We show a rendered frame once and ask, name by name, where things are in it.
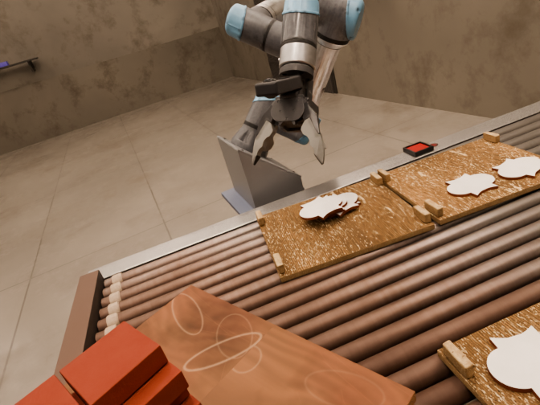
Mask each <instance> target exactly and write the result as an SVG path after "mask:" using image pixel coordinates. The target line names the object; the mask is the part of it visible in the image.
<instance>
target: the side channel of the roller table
mask: <svg viewBox="0 0 540 405"><path fill-rule="evenodd" d="M104 288H105V286H104V277H103V276H102V275H101V273H100V270H96V271H94V272H90V273H88V274H86V275H83V276H81V277H80V279H79V283H78V285H77V289H76V294H75V297H74V301H73V304H72V309H71V312H70V316H69V319H68V322H67V328H66V331H65V334H64V337H63V343H62V346H61V349H60V352H59V357H58V361H57V364H56V368H55V373H54V375H55V376H56V377H57V378H58V379H59V381H60V382H61V383H62V384H63V385H65V384H66V383H67V382H66V381H65V380H64V378H63V376H62V375H61V374H60V372H59V371H60V370H61V369H63V368H64V367H65V366H66V365H67V364H68V363H70V362H71V361H73V360H74V359H75V358H77V357H78V356H79V355H81V354H82V353H83V352H84V351H85V350H87V349H88V348H89V347H91V346H92V345H93V344H95V343H96V339H95V336H96V333H99V330H98V327H97V322H98V321H99V320H100V314H99V312H100V309H102V306H101V299H102V298H104V296H103V289H104Z"/></svg>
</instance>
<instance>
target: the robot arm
mask: <svg viewBox="0 0 540 405"><path fill-rule="evenodd" d="M364 8H365V4H364V1H363V0H265V1H263V2H261V3H260V4H258V5H256V6H253V7H252V8H248V7H247V6H243V5H240V4H238V3H237V4H235V5H234V6H232V7H231V9H230V10H229V12H228V14H227V19H226V22H225V30H226V32H227V34H228V35H230V36H231V37H233V38H235V39H237V40H238V41H241V42H243V43H246V44H248V45H250V46H253V47H255V48H257V49H260V50H261V51H265V52H266V53H268V54H270V55H274V56H275V57H277V58H279V59H278V61H279V69H280V72H279V77H280V78H278V79H274V78H267V79H266V80H264V81H263V82H261V83H258V84H255V90H256V97H255V99H254V100H253V101H252V106H251V107H250V109H249V112H248V114H247V117H246V119H245V121H244V123H243V126H242V127H241V128H240V129H239V131H238V132H237V133H236V134H235V135H234V136H233V138H232V139H231V143H232V144H234V145H236V146H238V147H240V148H241V149H245V150H247V151H248V152H250V153H252V164H253V165H254V166H255V165H256V163H257V162H258V161H259V159H260V157H262V158H266V157H267V156H268V151H269V150H270V149H271V148H272V147H273V145H274V140H273V138H274V136H275V134H276V133H278V134H280V135H281V136H283V137H287V138H288V139H290V140H292V141H295V142H296V143H299V144H302V145H306V144H308V142H309V144H310V145H311V146H312V147H313V150H314V155H315V157H316V158H317V160H318V161H319V162H320V163H321V164H322V165H323V164H324V160H325V149H326V145H325V143H324V142H323V137H322V135H321V132H320V123H321V119H320V118H319V107H318V105H319V103H320V101H321V98H322V95H323V93H324V91H325V87H326V85H327V83H328V80H329V77H330V75H331V72H332V70H333V66H334V64H335V62H336V60H337V57H338V54H339V52H340V50H341V48H342V47H344V46H346V45H347V44H348V42H349V41H351V40H354V39H355V37H356V35H357V33H358V29H359V27H360V25H361V21H362V16H363V13H364ZM278 95H279V96H278Z"/></svg>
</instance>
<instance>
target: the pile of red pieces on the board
mask: <svg viewBox="0 0 540 405"><path fill-rule="evenodd" d="M59 372H60V374H61V375H62V376H63V378H64V380H65V381H66V382H67V384H68V385H69V387H70V388H71V389H73V391H74V393H73V394H70V392H69V391H68V390H67V388H66V387H65V386H64V385H63V384H62V383H61V382H60V381H59V379H58V378H57V377H56V376H55V375H52V376H51V377H50V378H49V379H47V380H46V381H45V382H43V383H42V384H41V385H39V386H38V387H36V388H35V389H34V390H33V391H32V392H30V393H29V394H28V395H26V396H25V397H24V398H22V399H21V400H19V401H18V402H17V403H16V404H15V405H202V404H201V403H200V402H199V401H198V400H197V399H196V398H195V397H194V396H193V395H191V394H190V393H189V391H188V390H187V388H188V387H189V384H188V382H187V381H186V378H185V376H184V375H183V373H182V371H181V370H179V369H178V368H177V367H176V366H175V365H173V364H172V363H171V362H169V361H168V359H167V357H166V355H165V354H164V352H163V350H162V348H161V346H160V345H158V344H157V343H156V342H154V341H153V340H151V339H150V338H149V337H147V336H145V335H144V334H143V333H141V332H140V331H138V330H137V329H135V328H133V327H132V326H131V325H130V324H128V323H127V322H125V321H123V322H121V323H120V324H119V325H118V326H117V327H116V328H114V329H113V330H111V331H110V332H109V333H107V334H106V335H105V336H103V337H102V338H101V339H100V340H99V341H98V342H96V343H95V344H93V345H92V346H91V347H89V348H88V349H87V350H85V351H84V352H83V353H82V354H81V355H79V356H78V357H77V358H75V359H74V360H73V361H71V362H70V363H68V364H67V365H66V366H65V367H64V368H63V369H61V370H60V371H59Z"/></svg>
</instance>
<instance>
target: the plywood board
mask: <svg viewBox="0 0 540 405"><path fill-rule="evenodd" d="M136 329H137V330H138V331H140V332H141V333H143V334H144V335H145V336H147V337H148V338H150V339H151V340H153V341H154V342H156V343H157V344H158V345H160V346H161V348H162V350H163V352H164V354H165V355H166V357H167V359H168V361H169V362H171V363H172V364H173V365H175V366H176V367H177V368H178V369H179V370H181V371H182V373H183V375H184V376H185V378H186V381H187V382H188V384H189V387H188V388H187V390H188V391H189V393H190V394H191V395H193V396H194V397H195V398H196V399H197V400H198V401H199V402H200V403H201V404H202V405H414V404H415V401H416V396H415V391H413V390H411V389H409V388H407V387H405V386H403V385H401V384H398V383H396V382H394V381H392V380H390V379H388V378H386V377H384V376H382V375H380V374H377V373H375V372H373V371H372V370H369V369H367V368H365V367H363V366H360V365H358V364H357V363H355V362H352V361H350V360H348V359H346V358H343V357H342V356H340V355H338V354H335V353H333V352H331V351H329V350H327V349H325V348H323V347H321V346H319V345H316V344H314V343H312V342H310V341H308V340H306V339H304V338H302V337H299V336H297V335H296V334H294V333H291V332H289V331H287V330H286V329H282V328H281V327H279V326H277V325H274V324H272V323H271V322H269V321H265V320H264V319H262V318H260V317H257V316H256V315H254V314H251V313H249V312H247V311H245V310H243V309H241V308H239V307H237V306H234V305H232V304H230V303H228V302H226V301H224V300H222V299H220V298H218V297H215V296H213V295H211V294H210V293H208V292H205V291H203V290H201V289H199V288H196V287H194V286H193V285H191V286H189V287H188V288H187V289H185V290H184V291H183V292H181V293H180V294H179V295H178V296H176V297H175V298H174V299H173V300H172V301H170V302H169V303H168V304H167V305H165V306H164V307H163V308H161V309H160V310H158V311H157V312H156V313H155V314H154V315H153V316H152V317H150V318H149V319H148V320H146V321H145V322H143V323H142V324H141V325H139V326H138V327H137V328H136Z"/></svg>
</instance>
